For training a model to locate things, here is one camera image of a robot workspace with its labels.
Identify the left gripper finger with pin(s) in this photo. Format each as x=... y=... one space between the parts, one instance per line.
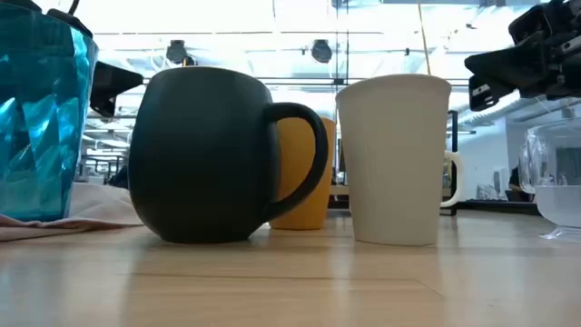
x=113 y=86

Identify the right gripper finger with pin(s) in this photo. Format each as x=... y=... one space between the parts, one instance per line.
x=483 y=93
x=513 y=63

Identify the teal faceted plastic tumbler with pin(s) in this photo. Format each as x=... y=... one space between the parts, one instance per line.
x=41 y=118

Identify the black mug yellow inside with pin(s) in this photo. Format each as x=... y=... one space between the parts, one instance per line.
x=199 y=154

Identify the clear glass cup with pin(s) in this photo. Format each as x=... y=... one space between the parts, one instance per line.
x=558 y=204

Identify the small orange cup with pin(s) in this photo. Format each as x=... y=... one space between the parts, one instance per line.
x=295 y=154

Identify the navy blue cloth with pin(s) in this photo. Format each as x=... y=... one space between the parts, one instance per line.
x=121 y=179

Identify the person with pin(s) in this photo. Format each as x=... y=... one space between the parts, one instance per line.
x=517 y=181

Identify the pink cloth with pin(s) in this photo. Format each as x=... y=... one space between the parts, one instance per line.
x=100 y=204

